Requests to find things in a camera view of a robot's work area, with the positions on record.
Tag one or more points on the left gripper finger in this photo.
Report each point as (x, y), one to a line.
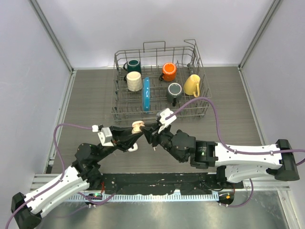
(135, 137)
(121, 132)

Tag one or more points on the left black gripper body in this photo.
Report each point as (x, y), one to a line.
(119, 144)

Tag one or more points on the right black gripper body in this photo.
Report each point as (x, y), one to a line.
(163, 139)

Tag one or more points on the white earbud charging case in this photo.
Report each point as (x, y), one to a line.
(133, 148)

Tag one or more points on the beige earbud case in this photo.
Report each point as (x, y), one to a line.
(136, 126)

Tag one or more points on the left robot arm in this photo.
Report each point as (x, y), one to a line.
(29, 209)

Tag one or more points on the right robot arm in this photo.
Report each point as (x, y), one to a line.
(233, 163)

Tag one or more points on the blue plate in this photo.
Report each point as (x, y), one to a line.
(146, 94)

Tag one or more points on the grey mug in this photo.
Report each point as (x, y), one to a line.
(174, 93)

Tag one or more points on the cream textured mug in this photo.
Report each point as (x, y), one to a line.
(134, 81)

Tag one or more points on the yellow mug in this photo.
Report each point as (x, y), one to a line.
(191, 86)

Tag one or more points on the orange mug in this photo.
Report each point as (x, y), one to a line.
(168, 72)

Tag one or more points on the dark green mug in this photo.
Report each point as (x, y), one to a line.
(133, 65)

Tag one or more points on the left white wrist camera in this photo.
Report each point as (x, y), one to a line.
(104, 134)

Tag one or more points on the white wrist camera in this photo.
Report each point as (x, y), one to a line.
(104, 134)
(165, 118)

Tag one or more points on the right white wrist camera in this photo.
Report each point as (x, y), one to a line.
(165, 118)

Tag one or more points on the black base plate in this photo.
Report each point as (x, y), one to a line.
(163, 183)

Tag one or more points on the grey wire dish rack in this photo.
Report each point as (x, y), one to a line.
(128, 106)

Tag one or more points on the white slotted cable duct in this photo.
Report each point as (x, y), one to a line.
(176, 196)

